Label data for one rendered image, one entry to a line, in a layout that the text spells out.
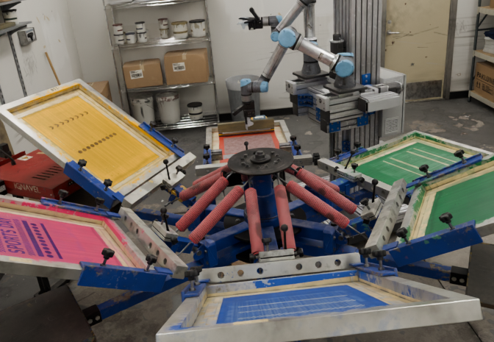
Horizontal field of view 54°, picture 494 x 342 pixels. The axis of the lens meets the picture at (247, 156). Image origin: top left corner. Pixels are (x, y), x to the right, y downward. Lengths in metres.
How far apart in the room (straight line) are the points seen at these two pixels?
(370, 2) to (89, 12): 4.07
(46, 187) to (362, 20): 2.33
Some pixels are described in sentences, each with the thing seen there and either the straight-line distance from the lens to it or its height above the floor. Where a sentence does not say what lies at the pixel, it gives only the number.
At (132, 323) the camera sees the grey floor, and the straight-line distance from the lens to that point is 3.40.
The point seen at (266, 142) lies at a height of 0.95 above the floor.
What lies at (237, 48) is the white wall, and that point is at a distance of 6.59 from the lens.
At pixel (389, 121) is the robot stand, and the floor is 0.89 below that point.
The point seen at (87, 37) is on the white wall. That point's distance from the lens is 6.76.
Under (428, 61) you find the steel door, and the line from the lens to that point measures 7.32.
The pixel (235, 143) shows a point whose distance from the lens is 3.34.
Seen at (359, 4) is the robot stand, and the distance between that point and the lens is 3.56.
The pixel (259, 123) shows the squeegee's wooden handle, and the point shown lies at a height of 1.03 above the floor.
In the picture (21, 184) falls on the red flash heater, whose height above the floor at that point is 1.10.
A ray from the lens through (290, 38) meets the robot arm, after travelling 3.19.
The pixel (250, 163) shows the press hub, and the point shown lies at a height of 1.31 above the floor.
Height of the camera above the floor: 2.16
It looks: 23 degrees down
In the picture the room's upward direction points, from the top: 5 degrees counter-clockwise
